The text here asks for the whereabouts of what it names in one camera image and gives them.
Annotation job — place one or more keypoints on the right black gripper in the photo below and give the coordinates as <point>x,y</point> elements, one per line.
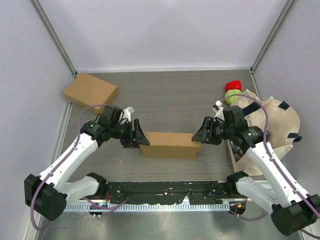
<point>201,135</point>

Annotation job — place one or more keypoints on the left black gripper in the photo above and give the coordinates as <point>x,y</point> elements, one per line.
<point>141,138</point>

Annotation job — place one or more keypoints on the brown cardboard box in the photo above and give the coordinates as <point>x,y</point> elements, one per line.
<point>87,90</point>
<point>170,145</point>

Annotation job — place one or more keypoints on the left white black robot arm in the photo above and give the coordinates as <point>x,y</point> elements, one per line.
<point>49,192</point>

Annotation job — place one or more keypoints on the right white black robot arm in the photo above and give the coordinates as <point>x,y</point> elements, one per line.
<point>289,205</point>

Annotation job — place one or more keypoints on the green toy cabbage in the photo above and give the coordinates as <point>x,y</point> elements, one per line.
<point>230,98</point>

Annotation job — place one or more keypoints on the red toy pepper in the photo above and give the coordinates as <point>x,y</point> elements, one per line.
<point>233,85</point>

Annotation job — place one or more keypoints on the beige tote bag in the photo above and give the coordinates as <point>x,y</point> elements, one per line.
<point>283,120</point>

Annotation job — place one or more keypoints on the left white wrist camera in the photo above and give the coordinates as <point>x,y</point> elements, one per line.
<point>126,114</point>

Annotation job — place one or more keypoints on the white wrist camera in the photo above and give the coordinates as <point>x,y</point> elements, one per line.
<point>218,109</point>
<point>126,114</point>

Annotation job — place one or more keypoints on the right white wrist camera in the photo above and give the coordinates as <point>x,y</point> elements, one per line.
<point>218,109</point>

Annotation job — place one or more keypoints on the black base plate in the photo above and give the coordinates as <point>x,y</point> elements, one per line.
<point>169,192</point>

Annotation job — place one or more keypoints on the white slotted cable duct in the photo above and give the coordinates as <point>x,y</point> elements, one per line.
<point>185,206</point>

